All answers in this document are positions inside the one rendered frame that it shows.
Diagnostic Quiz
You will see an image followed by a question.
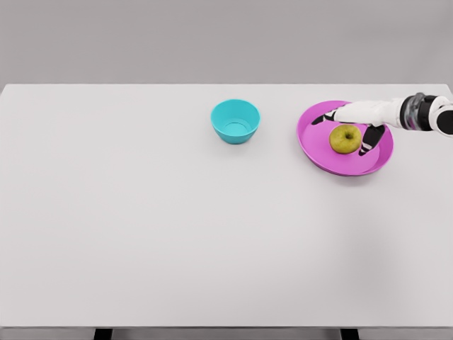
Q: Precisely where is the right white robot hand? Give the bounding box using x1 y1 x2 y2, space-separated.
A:
311 101 387 157

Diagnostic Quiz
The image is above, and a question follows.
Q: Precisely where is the green apple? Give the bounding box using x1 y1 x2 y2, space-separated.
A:
329 123 362 155

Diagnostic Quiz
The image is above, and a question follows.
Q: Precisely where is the pink plate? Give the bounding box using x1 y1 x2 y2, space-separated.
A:
296 100 395 177

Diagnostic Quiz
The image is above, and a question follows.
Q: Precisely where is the blue bowl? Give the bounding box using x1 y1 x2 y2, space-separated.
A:
210 98 262 145

